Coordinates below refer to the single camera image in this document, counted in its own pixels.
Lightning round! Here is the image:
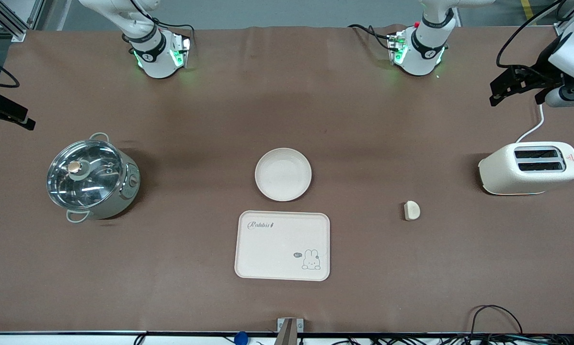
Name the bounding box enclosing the round white plate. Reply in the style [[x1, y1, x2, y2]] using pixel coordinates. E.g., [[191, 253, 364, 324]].
[[254, 148, 312, 202]]

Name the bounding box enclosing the cream rabbit print tray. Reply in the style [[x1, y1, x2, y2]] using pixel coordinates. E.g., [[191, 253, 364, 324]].
[[234, 210, 331, 282]]

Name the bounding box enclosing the cream two-slot toaster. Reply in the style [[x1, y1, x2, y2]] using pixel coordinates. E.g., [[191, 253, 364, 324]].
[[478, 141, 574, 196]]

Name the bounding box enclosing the glass pot lid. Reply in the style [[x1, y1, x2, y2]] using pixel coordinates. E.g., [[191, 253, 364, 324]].
[[46, 139, 125, 211]]

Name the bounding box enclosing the pale green electric pot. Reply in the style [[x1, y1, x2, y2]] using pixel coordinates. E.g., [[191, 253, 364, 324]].
[[47, 133, 141, 224]]

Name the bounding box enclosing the brown table cover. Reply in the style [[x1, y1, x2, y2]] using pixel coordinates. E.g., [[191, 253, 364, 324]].
[[0, 26, 574, 334]]

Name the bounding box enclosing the white toaster power cable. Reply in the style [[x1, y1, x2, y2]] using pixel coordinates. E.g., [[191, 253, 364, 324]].
[[516, 103, 545, 144]]

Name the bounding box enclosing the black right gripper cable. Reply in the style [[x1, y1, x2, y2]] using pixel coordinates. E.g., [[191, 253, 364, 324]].
[[0, 53, 20, 90]]

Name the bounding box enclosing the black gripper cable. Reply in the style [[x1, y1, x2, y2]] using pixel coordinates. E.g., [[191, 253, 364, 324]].
[[0, 53, 20, 90], [496, 0, 574, 69]]

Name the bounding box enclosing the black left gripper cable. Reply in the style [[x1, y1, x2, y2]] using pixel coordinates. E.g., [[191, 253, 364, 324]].
[[496, 0, 574, 69]]

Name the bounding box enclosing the aluminium frame profile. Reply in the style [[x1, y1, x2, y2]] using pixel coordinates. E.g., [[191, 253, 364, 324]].
[[0, 0, 46, 41]]

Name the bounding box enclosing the black left arm base cable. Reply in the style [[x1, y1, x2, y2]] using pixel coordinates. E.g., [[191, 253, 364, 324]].
[[348, 24, 394, 51]]

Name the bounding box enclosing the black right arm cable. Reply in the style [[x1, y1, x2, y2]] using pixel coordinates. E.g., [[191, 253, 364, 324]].
[[129, 0, 195, 46]]

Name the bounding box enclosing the black looped table-edge cable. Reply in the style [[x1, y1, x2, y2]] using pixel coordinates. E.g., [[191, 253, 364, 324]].
[[469, 304, 525, 336]]

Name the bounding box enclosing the grey metal camera bracket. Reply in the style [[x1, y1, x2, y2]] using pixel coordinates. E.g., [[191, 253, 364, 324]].
[[276, 317, 304, 345]]

